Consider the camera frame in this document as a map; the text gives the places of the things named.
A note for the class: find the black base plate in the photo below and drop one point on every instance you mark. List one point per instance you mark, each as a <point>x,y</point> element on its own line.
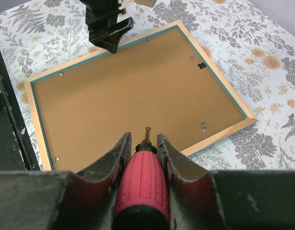
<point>16,151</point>

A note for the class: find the floral patterned table mat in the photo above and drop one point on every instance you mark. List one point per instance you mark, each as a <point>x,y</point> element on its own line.
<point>255,53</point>

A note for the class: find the red handled screwdriver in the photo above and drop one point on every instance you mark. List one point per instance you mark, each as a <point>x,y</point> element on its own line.
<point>142,201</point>

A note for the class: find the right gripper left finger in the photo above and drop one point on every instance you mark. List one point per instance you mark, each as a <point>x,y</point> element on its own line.
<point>63,200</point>

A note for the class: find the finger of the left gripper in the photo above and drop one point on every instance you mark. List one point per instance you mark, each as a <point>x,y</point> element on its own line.
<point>108,37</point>

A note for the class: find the blue picture frame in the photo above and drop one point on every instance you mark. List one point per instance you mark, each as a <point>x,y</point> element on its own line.
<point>161,79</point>

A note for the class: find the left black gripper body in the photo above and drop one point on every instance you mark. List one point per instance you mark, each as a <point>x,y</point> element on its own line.
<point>101,12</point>

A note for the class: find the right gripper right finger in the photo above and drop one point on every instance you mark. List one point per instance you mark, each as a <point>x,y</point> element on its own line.
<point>226,200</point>

